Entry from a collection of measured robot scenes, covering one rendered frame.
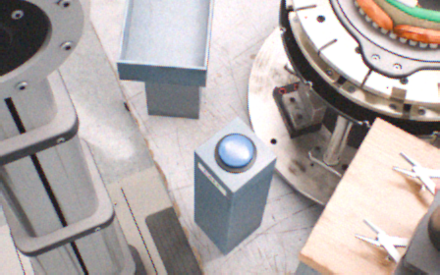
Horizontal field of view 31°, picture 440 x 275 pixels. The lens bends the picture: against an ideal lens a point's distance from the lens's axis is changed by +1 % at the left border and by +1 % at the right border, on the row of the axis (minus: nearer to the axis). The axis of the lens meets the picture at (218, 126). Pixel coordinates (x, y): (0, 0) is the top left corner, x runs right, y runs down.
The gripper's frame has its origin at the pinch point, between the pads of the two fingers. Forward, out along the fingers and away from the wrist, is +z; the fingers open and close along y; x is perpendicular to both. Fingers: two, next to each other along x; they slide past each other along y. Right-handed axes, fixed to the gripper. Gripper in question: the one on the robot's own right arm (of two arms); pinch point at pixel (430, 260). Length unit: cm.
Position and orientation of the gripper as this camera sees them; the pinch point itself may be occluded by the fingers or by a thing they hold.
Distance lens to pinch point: 84.6
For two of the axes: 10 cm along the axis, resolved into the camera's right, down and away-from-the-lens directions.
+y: 5.1, -7.6, 4.0
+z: -0.4, 4.4, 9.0
